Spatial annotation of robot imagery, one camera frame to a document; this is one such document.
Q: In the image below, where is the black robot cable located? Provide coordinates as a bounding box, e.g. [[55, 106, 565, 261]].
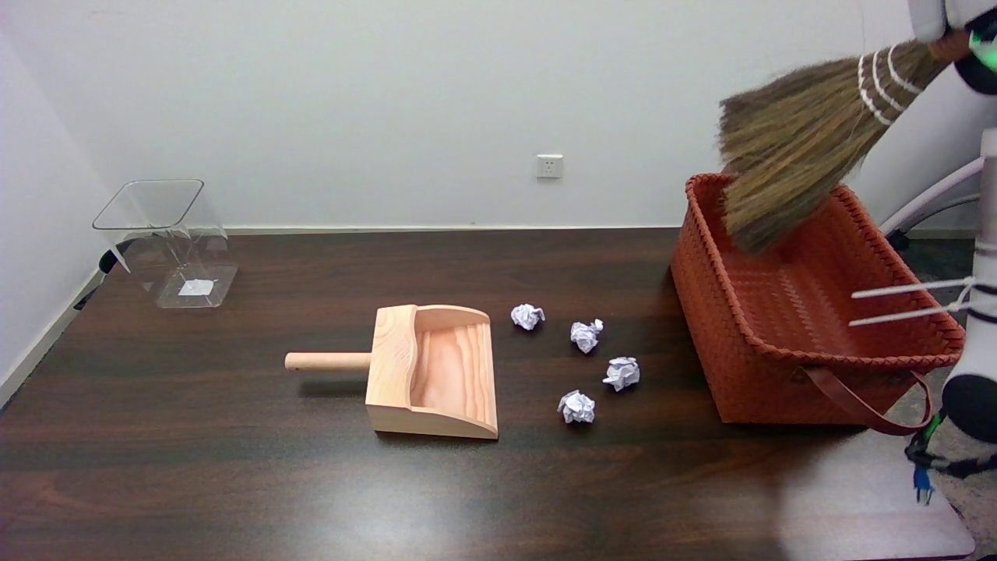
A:
[[904, 411, 997, 507]]

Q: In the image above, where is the wooden dustpan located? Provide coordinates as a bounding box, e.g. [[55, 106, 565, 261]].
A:
[[284, 304, 499, 440]]

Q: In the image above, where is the grey curved chair frame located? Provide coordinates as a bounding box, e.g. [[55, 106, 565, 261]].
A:
[[879, 156, 986, 236]]

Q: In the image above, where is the red-brown woven basket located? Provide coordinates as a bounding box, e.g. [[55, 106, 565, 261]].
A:
[[670, 172, 967, 437]]

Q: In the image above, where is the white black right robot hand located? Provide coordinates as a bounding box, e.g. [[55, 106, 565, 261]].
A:
[[907, 0, 997, 95]]

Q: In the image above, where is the clear plastic bin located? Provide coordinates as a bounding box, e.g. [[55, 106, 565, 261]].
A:
[[92, 178, 239, 310]]

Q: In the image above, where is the straw hand broom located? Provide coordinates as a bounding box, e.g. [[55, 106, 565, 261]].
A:
[[717, 31, 974, 254]]

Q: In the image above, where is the white cable tie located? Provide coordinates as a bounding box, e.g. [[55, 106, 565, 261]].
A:
[[851, 277, 976, 300], [848, 302, 973, 327]]

